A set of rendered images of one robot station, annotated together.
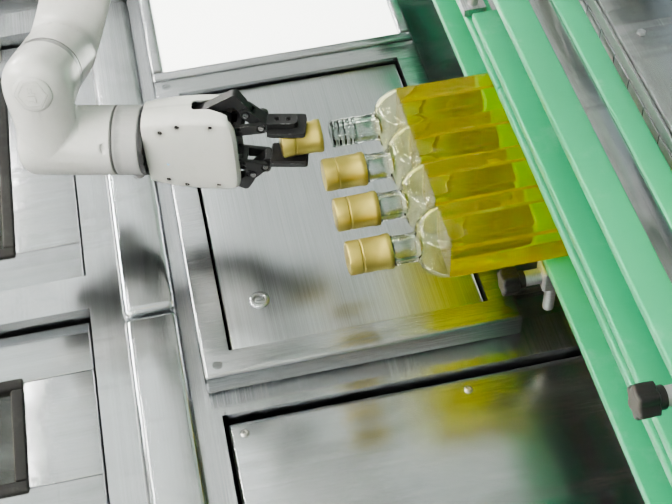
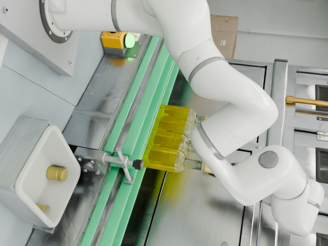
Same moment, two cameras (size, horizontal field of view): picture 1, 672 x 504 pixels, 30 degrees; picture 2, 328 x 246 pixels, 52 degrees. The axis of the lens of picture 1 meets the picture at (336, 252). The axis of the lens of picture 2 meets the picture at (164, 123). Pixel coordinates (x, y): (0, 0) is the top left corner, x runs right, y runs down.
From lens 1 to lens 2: 1.47 m
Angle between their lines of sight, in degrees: 76
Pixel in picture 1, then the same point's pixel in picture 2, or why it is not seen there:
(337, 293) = not seen: hidden behind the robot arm
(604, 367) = (169, 87)
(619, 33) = (119, 98)
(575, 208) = (157, 92)
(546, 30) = (133, 117)
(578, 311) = (165, 100)
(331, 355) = not seen: hidden behind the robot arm
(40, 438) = (311, 160)
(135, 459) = (284, 139)
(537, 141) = (152, 113)
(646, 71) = (124, 85)
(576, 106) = (146, 89)
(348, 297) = not seen: hidden behind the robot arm
